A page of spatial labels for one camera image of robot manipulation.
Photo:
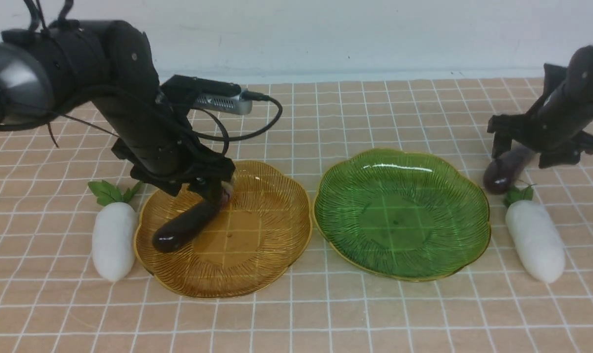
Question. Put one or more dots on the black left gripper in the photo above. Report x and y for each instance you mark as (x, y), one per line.
(170, 168)

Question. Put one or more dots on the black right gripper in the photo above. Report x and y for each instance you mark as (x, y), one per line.
(559, 139)

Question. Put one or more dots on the dark purple eggplant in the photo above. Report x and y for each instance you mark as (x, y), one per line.
(185, 227)

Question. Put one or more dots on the white radish with leaves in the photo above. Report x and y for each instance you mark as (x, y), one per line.
(114, 228)

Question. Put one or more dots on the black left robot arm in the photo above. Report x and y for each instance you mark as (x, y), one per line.
(109, 64)

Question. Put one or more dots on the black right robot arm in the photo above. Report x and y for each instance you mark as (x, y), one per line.
(568, 90)

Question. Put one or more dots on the amber glass plate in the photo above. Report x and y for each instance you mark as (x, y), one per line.
(252, 242)

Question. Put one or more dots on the green glass plate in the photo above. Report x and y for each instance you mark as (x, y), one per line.
(403, 215)

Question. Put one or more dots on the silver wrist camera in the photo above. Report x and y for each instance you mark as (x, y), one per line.
(218, 98)

